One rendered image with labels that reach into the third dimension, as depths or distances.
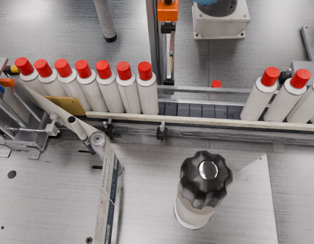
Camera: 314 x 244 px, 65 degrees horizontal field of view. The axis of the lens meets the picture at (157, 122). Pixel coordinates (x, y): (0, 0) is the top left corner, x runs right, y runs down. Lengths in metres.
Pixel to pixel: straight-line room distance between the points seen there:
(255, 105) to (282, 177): 0.23
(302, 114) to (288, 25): 0.53
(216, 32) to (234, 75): 0.20
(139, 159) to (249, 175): 0.30
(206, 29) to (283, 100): 0.46
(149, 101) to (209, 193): 0.37
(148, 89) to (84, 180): 0.30
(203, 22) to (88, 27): 0.48
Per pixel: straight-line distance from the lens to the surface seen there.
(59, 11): 1.30
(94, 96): 0.71
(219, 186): 0.37
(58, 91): 0.74
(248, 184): 0.71
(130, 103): 0.70
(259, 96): 0.67
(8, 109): 0.68
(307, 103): 0.73
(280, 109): 0.73
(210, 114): 0.77
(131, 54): 1.01
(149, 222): 0.66
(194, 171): 0.37
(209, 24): 1.02
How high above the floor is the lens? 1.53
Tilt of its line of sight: 60 degrees down
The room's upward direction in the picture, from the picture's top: 6 degrees counter-clockwise
